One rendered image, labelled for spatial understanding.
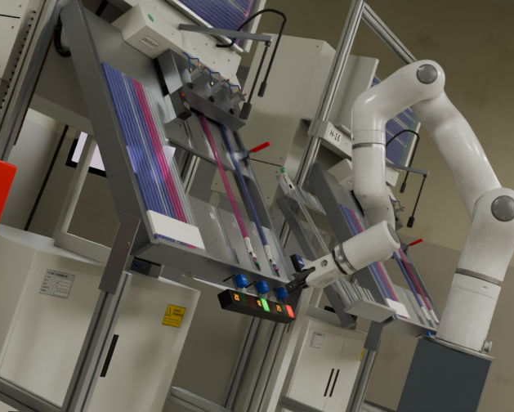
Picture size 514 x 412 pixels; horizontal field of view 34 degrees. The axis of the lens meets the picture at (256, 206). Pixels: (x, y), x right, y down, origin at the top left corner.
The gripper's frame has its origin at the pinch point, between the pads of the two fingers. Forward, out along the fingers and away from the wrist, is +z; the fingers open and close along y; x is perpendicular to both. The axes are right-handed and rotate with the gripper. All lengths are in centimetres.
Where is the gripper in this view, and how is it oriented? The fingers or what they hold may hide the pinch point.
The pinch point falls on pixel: (293, 287)
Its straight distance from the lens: 229.1
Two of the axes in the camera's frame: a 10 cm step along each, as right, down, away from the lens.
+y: 5.0, 2.3, 8.3
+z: -8.1, 4.8, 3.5
